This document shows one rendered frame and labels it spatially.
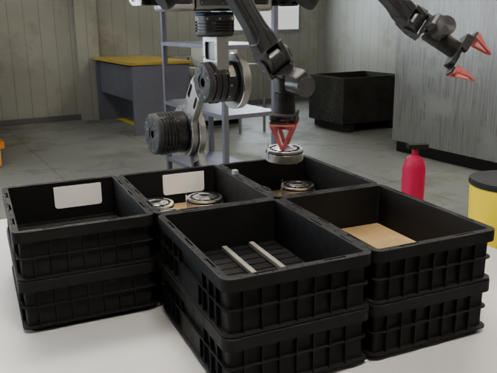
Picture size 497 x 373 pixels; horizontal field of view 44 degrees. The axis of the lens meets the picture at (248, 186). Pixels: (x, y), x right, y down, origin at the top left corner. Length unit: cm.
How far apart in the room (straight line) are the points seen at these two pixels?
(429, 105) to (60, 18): 514
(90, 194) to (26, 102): 724
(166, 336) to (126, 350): 9
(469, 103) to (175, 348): 492
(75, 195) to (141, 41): 767
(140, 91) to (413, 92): 321
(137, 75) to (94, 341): 631
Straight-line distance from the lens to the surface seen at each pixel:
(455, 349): 133
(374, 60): 991
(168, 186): 177
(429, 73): 624
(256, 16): 158
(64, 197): 171
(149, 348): 130
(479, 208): 310
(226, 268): 132
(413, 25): 194
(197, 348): 124
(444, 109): 613
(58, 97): 901
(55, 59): 897
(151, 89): 759
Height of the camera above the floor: 134
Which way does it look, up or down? 15 degrees down
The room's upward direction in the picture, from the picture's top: 1 degrees counter-clockwise
